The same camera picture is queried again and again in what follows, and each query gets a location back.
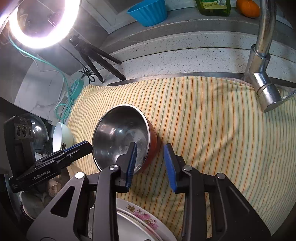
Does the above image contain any white bowl teal outside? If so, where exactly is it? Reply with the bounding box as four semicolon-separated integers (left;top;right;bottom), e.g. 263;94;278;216
52;122;74;152

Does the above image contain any red steel bowl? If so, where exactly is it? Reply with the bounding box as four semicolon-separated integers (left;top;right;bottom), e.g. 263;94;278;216
92;104;158;174

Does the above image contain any floral plate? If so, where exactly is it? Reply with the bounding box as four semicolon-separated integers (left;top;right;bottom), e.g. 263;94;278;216
116;198;176;240

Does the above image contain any chrome kitchen faucet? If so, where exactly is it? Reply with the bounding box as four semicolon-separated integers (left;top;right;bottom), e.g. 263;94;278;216
243;0;295;112

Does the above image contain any left gloved hand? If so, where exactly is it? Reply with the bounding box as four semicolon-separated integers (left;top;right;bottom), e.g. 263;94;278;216
19;165;81;220

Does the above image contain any stainless steel bowl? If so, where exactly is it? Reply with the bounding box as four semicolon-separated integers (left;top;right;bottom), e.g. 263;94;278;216
21;113;49;154

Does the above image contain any teal round holder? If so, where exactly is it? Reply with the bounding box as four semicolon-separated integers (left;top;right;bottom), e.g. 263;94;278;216
70;79;84;100

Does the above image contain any yellow striped cloth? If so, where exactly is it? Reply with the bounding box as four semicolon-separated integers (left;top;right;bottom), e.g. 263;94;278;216
68;76;295;239

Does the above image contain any black tripod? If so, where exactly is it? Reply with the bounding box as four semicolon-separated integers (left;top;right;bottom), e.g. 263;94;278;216
69;35;126;83

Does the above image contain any blue ribbed cup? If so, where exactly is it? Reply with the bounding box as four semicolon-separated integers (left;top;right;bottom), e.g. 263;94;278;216
127;0;168;27

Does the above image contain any orange fruit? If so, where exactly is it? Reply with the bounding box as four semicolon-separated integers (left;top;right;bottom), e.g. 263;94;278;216
236;0;260;18

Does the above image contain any green dish soap bottle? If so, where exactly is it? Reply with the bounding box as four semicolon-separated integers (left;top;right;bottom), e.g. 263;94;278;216
196;0;231;16

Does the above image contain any teal cable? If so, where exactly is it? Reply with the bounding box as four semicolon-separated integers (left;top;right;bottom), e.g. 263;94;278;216
7;34;75;121

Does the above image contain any black cable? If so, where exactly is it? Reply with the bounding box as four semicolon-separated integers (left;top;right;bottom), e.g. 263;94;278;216
78;66;96;84

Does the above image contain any white cable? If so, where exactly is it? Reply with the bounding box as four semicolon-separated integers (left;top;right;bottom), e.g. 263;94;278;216
18;49;68;105

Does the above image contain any ring light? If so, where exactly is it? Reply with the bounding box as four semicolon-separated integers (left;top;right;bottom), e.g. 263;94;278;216
9;1;81;49

